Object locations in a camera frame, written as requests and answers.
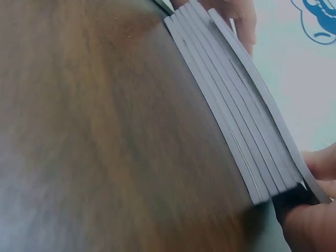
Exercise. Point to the person's left hand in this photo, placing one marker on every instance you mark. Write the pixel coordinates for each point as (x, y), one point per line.
(242, 23)

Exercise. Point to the person's right hand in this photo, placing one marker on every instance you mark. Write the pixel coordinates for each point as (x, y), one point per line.
(315, 225)

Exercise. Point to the person's left fingers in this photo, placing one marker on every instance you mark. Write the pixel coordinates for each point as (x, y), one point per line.
(242, 23)

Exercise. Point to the stack of grey booklets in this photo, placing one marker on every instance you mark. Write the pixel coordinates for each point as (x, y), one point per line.
(225, 99)

